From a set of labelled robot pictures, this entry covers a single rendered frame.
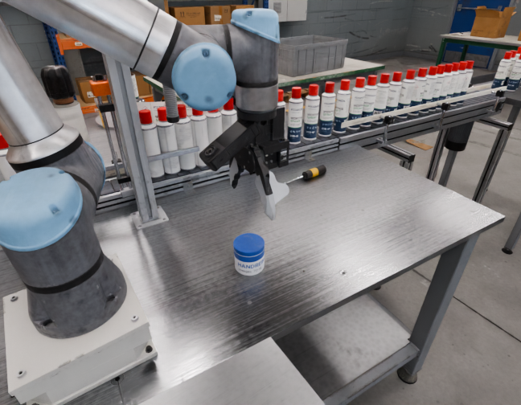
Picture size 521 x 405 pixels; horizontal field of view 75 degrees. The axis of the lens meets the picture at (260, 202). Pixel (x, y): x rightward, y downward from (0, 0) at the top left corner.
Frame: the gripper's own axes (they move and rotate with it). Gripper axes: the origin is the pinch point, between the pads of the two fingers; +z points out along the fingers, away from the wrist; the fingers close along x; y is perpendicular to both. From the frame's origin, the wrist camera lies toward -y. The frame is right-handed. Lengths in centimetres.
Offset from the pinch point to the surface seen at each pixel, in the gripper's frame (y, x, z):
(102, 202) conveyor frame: -23, 43, 14
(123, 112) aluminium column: -14.3, 30.5, -14.3
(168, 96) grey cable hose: -1.7, 35.0, -14.7
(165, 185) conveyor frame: -4.7, 41.1, 13.0
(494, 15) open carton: 519, 202, -3
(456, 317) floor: 111, -12, 100
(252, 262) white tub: -1.6, -3.2, 12.8
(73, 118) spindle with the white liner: -21, 72, -3
